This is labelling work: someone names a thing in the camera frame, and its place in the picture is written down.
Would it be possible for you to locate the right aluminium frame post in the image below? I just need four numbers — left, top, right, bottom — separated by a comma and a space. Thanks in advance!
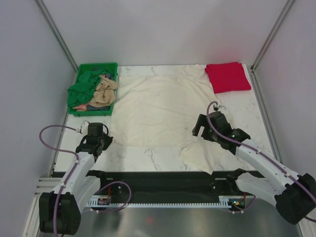
250, 0, 296, 73

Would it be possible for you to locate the red folded t shirt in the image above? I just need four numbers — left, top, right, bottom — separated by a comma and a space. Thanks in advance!
204, 62, 251, 94

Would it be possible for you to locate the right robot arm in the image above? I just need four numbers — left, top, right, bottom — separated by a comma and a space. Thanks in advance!
192, 111, 316, 225

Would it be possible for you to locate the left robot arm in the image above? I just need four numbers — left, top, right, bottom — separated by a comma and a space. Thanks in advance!
39, 122, 113, 237

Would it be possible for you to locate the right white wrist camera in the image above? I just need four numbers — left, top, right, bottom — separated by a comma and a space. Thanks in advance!
213, 104, 226, 111

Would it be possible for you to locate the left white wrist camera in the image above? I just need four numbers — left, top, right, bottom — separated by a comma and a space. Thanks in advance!
76, 120, 90, 135

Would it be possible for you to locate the aluminium frame post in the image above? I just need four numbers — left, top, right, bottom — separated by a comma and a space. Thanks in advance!
34, 0, 79, 72
250, 0, 296, 73

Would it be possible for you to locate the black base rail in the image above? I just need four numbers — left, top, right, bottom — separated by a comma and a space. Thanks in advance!
88, 170, 244, 203

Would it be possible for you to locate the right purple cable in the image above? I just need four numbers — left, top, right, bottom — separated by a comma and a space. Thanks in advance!
206, 101, 316, 222

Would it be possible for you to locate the white slotted cable duct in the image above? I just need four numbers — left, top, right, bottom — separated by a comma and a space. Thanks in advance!
85, 196, 232, 208

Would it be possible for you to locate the purple cable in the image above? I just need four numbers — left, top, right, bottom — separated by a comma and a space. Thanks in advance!
39, 124, 82, 235
206, 101, 316, 222

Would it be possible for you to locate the green t shirt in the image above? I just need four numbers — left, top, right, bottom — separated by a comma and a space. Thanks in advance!
67, 70, 104, 108

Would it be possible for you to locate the cream t shirt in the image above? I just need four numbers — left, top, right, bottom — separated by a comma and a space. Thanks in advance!
110, 65, 225, 173

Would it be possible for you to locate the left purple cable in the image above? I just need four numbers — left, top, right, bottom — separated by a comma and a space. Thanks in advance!
39, 124, 82, 235

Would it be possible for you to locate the tan t shirt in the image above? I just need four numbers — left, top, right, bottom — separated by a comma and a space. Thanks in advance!
88, 76, 119, 108

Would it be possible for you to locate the left aluminium frame post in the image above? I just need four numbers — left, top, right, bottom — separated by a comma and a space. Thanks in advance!
34, 0, 79, 72

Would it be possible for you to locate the green plastic bin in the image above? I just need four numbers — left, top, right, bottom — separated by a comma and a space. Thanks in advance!
68, 63, 118, 117

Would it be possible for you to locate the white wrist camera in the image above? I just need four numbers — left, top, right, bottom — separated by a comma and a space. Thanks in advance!
213, 104, 226, 111
76, 120, 90, 135

